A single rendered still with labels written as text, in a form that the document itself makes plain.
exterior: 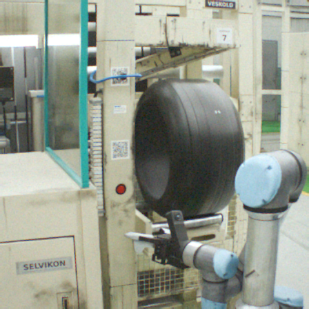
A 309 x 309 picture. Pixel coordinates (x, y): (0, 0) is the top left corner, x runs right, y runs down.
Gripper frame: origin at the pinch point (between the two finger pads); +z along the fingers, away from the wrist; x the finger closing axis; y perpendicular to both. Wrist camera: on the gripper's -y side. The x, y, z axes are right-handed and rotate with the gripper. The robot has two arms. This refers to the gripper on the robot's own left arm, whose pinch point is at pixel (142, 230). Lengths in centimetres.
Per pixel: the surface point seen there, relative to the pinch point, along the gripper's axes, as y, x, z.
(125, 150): -19, 28, 42
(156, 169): -8, 67, 62
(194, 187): -8.4, 41.3, 15.6
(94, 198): -13.8, -29.1, -11.4
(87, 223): -7.4, -30.2, -10.6
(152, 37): -69, 52, 57
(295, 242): 68, 285, 92
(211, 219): 7, 62, 21
